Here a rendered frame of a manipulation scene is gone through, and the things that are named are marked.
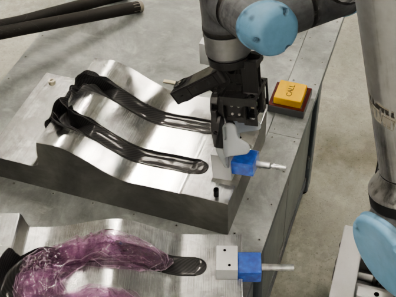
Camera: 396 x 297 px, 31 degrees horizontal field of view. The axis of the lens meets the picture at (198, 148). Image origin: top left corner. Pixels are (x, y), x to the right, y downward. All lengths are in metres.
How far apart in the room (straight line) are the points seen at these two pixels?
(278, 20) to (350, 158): 1.64
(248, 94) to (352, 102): 1.66
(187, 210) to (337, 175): 1.28
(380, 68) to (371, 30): 0.04
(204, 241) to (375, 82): 0.60
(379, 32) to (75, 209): 0.84
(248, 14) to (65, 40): 0.87
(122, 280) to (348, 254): 0.36
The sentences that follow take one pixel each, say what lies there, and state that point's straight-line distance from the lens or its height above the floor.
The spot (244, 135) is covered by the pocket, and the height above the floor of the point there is 0.86.
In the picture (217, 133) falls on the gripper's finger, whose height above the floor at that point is 1.03.
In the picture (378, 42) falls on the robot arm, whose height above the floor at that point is 1.44.
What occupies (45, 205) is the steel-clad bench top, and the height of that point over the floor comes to 0.80.
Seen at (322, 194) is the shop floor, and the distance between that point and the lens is 2.49.
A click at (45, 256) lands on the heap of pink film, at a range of 1.25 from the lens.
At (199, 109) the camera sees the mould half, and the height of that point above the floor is 0.89.
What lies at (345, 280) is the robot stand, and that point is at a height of 0.99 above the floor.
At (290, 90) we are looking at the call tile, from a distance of 1.58.
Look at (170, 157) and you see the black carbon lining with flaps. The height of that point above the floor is 0.88.
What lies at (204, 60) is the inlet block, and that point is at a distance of 1.53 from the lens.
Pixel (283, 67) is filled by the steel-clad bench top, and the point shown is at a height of 0.80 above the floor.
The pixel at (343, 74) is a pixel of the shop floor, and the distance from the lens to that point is 2.94.
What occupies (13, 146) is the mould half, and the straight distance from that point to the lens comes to 1.48.
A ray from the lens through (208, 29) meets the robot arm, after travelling 1.13.
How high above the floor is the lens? 1.88
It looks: 46 degrees down
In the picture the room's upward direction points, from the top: 2 degrees counter-clockwise
